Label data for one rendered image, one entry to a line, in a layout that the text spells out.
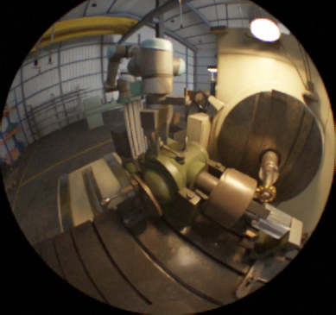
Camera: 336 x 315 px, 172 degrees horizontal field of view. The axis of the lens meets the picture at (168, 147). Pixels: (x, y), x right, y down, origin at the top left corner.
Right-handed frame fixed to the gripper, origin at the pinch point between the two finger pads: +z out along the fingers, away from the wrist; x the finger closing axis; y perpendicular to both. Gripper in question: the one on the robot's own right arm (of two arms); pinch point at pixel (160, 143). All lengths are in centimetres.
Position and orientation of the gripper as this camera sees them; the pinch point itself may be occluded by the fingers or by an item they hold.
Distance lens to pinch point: 39.4
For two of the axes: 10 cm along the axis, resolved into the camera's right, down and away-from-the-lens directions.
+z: 0.1, 8.5, 5.3
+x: -3.9, 4.9, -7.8
